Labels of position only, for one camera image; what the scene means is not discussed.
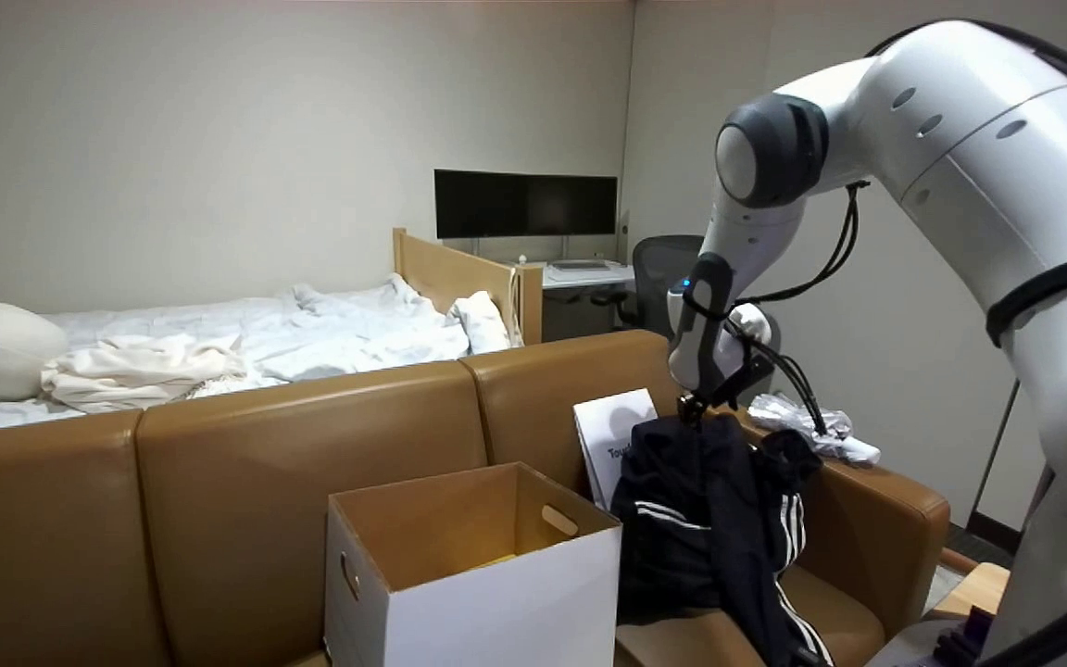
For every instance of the white desk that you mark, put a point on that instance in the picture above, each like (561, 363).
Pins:
(584, 276)

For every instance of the wooden bed frame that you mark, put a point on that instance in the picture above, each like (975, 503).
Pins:
(460, 276)

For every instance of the black computer monitor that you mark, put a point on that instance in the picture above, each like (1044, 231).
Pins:
(521, 206)

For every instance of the thin black pole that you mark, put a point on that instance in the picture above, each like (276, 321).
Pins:
(995, 458)

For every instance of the cream crumpled blanket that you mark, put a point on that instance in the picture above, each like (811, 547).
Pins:
(139, 371)

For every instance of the black striped track cloth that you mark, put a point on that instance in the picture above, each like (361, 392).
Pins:
(694, 521)

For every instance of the crumpled white cloth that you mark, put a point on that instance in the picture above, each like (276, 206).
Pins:
(825, 432)

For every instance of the white cardboard box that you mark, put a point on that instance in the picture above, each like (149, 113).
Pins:
(484, 592)

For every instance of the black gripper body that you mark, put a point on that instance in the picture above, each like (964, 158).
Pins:
(732, 374)

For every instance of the brown leather sofa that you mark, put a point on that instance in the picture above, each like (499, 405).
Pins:
(185, 521)

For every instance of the small wooden table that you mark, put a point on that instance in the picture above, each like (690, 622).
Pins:
(973, 591)

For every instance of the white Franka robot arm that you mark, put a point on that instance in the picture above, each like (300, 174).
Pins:
(1028, 244)

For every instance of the white bed sheets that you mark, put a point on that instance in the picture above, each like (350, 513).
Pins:
(323, 326)

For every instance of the black mesh office chair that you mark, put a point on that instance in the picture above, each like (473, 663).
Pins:
(662, 277)

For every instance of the small dark object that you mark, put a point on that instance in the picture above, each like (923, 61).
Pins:
(964, 641)

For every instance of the white paper sign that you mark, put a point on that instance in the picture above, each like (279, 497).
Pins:
(610, 439)

